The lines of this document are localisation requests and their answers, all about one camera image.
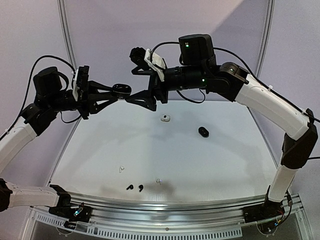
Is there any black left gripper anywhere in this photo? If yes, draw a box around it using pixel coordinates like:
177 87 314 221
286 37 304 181
47 78 118 119

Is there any small black charging case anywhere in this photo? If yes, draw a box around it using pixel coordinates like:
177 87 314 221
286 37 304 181
111 83 132 99

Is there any large black charging case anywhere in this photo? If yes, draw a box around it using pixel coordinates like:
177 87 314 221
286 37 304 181
198 126 210 138

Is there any black stem earbud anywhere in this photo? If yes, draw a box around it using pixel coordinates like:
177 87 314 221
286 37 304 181
138 184 144 192
126 184 134 190

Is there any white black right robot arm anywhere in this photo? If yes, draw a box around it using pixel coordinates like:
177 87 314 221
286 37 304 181
127 34 318 218

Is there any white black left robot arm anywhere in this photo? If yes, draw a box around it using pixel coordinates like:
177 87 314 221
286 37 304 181
0 65 131 217

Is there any white earbud charging case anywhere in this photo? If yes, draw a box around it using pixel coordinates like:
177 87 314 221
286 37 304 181
160 114 171 122

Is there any white earbud left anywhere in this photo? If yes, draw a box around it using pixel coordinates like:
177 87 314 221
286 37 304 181
119 166 125 173

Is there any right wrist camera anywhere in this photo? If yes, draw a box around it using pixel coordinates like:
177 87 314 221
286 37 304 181
129 47 167 82

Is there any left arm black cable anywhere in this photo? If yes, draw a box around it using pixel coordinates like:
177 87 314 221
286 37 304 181
0 55 81 141

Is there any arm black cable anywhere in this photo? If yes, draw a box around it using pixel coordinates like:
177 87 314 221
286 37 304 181
0 55 81 141
149 41 320 160

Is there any left aluminium frame post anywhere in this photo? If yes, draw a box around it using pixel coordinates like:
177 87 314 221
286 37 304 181
57 0 77 69

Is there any aluminium frame post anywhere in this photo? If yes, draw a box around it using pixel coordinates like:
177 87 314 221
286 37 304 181
254 0 275 77
57 0 77 69

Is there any front aluminium rail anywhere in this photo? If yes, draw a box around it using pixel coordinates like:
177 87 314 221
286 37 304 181
71 193 281 231

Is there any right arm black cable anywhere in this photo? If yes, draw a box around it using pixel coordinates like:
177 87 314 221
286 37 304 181
149 41 320 160

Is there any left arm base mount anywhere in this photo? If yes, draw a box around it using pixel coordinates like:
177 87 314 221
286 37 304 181
48 202 93 230

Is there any perforated metal cable tray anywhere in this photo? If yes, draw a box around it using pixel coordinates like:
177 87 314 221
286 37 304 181
29 213 243 240

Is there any right aluminium frame post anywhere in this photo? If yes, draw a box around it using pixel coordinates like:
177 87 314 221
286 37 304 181
254 0 275 77

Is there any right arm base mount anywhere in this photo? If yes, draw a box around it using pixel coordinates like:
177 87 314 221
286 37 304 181
241 195 293 226

